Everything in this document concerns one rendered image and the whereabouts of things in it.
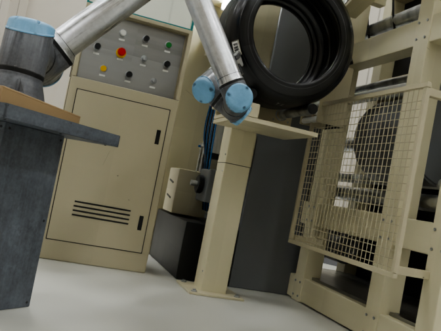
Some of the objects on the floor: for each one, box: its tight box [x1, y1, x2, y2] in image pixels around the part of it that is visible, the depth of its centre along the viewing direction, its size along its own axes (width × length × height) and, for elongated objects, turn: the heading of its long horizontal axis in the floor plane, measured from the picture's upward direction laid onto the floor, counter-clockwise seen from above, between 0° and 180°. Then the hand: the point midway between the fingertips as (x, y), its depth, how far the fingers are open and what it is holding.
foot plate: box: [177, 279, 244, 301], centre depth 277 cm, size 27×27×2 cm
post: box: [194, 5, 281, 294], centre depth 283 cm, size 13×13×250 cm
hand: (236, 52), depth 232 cm, fingers closed
